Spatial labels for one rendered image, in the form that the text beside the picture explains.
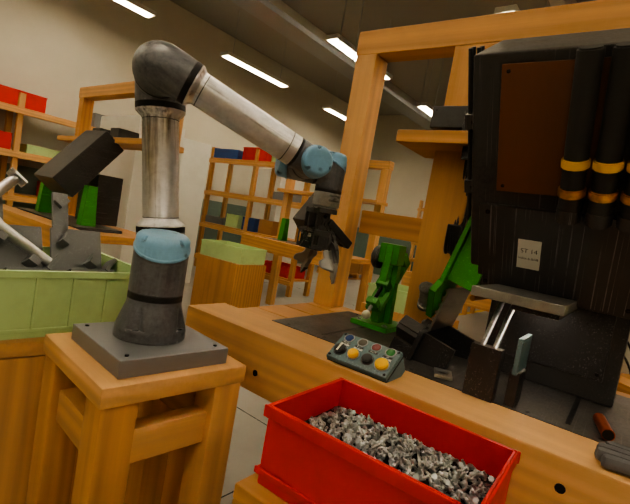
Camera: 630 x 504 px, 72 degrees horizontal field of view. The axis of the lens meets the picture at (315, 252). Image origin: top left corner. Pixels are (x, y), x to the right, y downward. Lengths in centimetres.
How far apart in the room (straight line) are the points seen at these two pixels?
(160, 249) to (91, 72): 743
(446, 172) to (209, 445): 107
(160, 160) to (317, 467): 76
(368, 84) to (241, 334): 106
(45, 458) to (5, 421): 20
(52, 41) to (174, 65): 719
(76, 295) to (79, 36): 722
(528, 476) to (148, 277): 79
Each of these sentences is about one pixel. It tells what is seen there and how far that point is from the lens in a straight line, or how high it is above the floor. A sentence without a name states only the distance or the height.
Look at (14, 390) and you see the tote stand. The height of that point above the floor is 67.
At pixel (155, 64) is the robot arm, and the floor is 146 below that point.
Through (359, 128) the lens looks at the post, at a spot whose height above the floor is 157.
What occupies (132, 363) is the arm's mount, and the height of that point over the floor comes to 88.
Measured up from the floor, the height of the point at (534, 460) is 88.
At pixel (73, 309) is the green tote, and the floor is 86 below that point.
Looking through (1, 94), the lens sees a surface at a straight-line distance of 728.
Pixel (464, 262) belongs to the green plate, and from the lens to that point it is 109.
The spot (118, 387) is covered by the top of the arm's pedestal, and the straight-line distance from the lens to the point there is 88.
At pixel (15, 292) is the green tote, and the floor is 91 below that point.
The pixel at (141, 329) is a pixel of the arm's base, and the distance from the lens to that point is 98.
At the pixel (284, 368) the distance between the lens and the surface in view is 106.
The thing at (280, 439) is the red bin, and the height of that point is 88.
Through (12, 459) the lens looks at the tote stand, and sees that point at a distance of 140.
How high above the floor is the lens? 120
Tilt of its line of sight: 4 degrees down
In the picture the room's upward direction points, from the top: 10 degrees clockwise
